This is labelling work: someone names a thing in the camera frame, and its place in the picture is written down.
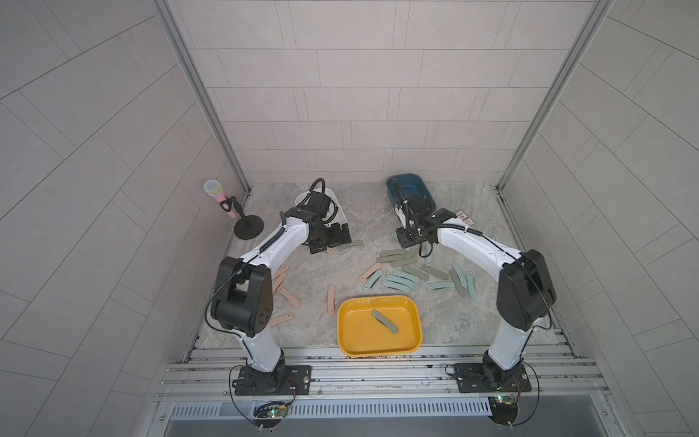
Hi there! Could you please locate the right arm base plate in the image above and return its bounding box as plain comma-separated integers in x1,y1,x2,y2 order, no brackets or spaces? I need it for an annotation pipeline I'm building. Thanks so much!
445,362,533,394

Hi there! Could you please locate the mint folding knife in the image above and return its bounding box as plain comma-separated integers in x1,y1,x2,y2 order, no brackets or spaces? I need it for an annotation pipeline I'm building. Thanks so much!
362,269,383,291
382,280,411,293

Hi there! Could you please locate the black microphone stand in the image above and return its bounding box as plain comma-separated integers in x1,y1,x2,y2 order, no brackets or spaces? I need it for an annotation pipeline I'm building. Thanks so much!
224,196,264,240

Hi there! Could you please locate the olive green folding knife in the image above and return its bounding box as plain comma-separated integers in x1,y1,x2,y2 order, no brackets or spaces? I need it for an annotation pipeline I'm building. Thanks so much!
336,240,364,251

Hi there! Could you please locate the pink folding knife centre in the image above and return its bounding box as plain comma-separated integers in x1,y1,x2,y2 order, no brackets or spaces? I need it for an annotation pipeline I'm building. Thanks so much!
359,263,382,282

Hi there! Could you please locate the dark teal storage box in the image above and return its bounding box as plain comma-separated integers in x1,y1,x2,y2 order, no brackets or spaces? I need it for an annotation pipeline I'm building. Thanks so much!
386,173,436,212

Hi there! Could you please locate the pink folding knife front left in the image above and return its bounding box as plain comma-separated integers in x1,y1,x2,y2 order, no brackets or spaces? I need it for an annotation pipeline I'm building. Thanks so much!
269,313,294,327

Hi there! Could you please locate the mint folding knife lower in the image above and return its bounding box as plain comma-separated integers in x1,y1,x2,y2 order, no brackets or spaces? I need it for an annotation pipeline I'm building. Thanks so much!
382,280,411,293

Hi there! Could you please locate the pink folding knife upright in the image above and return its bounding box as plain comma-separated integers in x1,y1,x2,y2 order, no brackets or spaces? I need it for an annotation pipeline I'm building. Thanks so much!
327,285,336,316

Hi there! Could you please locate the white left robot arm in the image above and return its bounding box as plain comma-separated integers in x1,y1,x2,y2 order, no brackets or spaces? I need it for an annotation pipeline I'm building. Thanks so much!
205,188,351,373

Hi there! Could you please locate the mint folding knife centre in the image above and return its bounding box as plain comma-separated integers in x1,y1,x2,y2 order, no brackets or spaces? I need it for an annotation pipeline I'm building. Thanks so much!
362,269,383,291

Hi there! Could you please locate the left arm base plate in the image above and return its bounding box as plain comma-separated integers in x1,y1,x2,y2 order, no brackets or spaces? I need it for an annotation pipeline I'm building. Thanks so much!
231,365,312,396

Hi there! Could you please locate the white storage box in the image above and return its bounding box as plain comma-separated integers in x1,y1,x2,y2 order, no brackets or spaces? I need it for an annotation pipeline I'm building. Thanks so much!
294,187,347,226

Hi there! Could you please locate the yellow storage box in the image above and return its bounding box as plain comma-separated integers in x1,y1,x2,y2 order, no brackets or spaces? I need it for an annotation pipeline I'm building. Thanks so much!
337,295,423,358

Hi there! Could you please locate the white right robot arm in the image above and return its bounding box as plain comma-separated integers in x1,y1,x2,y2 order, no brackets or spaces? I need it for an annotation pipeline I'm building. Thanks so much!
390,189,557,373

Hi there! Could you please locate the pink toy microphone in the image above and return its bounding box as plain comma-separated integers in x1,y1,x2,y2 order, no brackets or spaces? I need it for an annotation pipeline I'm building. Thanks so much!
204,180,238,219

